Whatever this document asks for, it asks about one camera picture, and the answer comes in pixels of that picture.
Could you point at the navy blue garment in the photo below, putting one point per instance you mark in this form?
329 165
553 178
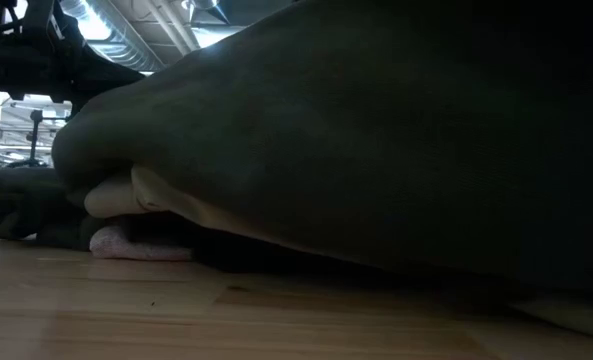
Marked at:
31 200

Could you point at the black tripod stand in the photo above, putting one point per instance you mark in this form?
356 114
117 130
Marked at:
35 135

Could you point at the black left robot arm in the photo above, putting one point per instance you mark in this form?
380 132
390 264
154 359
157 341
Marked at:
36 60

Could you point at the dark olive garment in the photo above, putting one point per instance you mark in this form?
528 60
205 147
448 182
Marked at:
356 130

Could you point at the pink garment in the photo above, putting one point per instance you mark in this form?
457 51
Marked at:
126 247

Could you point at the beige khaki garment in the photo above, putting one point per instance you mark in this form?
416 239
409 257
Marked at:
113 197

